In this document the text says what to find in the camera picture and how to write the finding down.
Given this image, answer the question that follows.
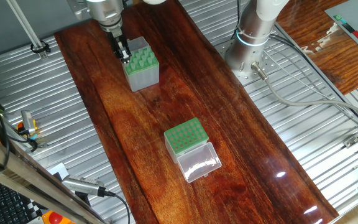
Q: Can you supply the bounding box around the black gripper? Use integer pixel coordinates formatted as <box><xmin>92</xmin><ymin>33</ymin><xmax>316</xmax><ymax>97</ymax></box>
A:
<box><xmin>108</xmin><ymin>29</ymin><xmax>133</xmax><ymax>65</ymax></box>

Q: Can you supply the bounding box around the tall translucent green tip box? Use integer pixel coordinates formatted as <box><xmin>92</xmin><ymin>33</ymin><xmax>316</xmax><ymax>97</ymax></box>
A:
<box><xmin>122</xmin><ymin>36</ymin><xmax>160</xmax><ymax>93</ymax></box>

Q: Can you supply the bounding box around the aluminium pole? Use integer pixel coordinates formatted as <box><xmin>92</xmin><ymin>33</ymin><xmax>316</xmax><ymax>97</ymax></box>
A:
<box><xmin>6</xmin><ymin>0</ymin><xmax>48</xmax><ymax>60</ymax></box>

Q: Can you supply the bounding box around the low green rack tip box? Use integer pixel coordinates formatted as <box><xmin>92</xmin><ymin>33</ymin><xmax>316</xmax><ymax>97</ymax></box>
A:
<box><xmin>163</xmin><ymin>117</ymin><xmax>223</xmax><ymax>184</ymax></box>

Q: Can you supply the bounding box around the orange yellow plastic object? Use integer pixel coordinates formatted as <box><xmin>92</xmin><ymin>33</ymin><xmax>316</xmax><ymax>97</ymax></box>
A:
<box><xmin>16</xmin><ymin>119</ymin><xmax>39</xmax><ymax>141</ymax></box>

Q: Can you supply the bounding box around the white paper sheet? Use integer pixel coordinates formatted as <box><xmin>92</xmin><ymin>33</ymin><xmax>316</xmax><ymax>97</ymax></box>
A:
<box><xmin>48</xmin><ymin>162</ymin><xmax>70</xmax><ymax>181</ymax></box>

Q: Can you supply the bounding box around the yellow button box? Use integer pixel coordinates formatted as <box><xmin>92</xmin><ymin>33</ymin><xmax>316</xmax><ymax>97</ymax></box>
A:
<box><xmin>41</xmin><ymin>210</ymin><xmax>76</xmax><ymax>224</ymax></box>

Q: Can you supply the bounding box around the red emergency stop button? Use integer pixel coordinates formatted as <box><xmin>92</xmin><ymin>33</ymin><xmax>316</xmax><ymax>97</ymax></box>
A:
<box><xmin>48</xmin><ymin>211</ymin><xmax>64</xmax><ymax>224</ymax></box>

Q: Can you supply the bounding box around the glossy brown wooden board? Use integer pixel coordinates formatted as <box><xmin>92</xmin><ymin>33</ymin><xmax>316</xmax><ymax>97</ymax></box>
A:
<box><xmin>53</xmin><ymin>0</ymin><xmax>340</xmax><ymax>224</ymax></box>

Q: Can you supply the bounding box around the black keyboard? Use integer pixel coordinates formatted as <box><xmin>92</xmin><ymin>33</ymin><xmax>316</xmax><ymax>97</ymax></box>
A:
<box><xmin>0</xmin><ymin>177</ymin><xmax>43</xmax><ymax>224</ymax></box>

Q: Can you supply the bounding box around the scuffed brown wooden board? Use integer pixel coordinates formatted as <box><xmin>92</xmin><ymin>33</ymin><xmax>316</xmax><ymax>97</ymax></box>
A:
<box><xmin>275</xmin><ymin>0</ymin><xmax>358</xmax><ymax>96</ymax></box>

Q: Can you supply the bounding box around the black cable loop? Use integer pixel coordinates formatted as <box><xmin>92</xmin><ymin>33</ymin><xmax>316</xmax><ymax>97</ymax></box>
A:
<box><xmin>30</xmin><ymin>40</ymin><xmax>52</xmax><ymax>54</ymax></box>

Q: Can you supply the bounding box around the small silver camera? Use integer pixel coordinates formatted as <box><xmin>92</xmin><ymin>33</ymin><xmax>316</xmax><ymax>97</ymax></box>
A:
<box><xmin>21</xmin><ymin>110</ymin><xmax>37</xmax><ymax>136</ymax></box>

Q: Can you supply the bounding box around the long silver depth camera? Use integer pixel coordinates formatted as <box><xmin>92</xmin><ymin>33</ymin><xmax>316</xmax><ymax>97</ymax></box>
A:
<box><xmin>61</xmin><ymin>174</ymin><xmax>107</xmax><ymax>197</ymax></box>

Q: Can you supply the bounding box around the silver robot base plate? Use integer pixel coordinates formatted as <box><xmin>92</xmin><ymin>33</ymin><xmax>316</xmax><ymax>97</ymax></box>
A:
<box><xmin>214</xmin><ymin>37</ymin><xmax>284</xmax><ymax>86</ymax></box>

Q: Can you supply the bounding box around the black camera stand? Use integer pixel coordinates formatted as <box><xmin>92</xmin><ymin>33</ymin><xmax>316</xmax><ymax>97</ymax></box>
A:
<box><xmin>75</xmin><ymin>191</ymin><xmax>91</xmax><ymax>208</ymax></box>

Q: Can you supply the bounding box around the steel frame bar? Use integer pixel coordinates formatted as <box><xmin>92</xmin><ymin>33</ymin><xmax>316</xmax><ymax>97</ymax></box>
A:
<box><xmin>0</xmin><ymin>123</ymin><xmax>108</xmax><ymax>224</ymax></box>

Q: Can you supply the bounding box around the thin black cable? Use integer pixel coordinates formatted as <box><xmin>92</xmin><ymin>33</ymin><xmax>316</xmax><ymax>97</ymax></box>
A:
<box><xmin>268</xmin><ymin>33</ymin><xmax>358</xmax><ymax>128</ymax></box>

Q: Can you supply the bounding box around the black camera cable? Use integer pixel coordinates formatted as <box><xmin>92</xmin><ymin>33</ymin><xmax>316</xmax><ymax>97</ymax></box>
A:
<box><xmin>104</xmin><ymin>190</ymin><xmax>132</xmax><ymax>224</ymax></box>

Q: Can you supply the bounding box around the grey cable with metal plug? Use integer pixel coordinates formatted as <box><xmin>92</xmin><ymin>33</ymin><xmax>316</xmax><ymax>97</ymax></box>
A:
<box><xmin>250</xmin><ymin>61</ymin><xmax>358</xmax><ymax>123</ymax></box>

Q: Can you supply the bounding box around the aluminium corner bracket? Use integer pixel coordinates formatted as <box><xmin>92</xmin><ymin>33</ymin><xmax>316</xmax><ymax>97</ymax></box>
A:
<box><xmin>343</xmin><ymin>136</ymin><xmax>358</xmax><ymax>149</ymax></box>

